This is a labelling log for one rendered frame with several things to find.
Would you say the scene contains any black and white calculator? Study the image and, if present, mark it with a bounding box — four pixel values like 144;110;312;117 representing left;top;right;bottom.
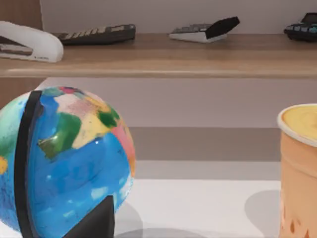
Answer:
169;16;240;44

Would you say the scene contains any black calculator with teal keys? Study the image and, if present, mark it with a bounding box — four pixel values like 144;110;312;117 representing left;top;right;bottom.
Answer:
283;12;317;42

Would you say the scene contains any orange paper cup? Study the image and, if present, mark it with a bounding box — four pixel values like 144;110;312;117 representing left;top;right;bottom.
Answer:
276;104;317;238

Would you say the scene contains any flat black calculator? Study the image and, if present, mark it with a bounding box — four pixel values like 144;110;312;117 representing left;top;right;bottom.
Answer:
51;23;136;46

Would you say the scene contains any blue globe with black ring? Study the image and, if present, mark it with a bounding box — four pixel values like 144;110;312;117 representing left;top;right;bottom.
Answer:
0;86;136;238

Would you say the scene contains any white stapler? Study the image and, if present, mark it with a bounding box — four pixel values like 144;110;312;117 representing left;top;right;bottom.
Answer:
0;20;64;63

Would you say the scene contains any wooden shelf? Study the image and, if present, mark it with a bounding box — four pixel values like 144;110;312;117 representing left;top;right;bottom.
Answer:
0;0;317;109

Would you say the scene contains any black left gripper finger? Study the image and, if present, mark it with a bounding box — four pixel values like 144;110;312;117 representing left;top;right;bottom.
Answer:
61;194;115;238

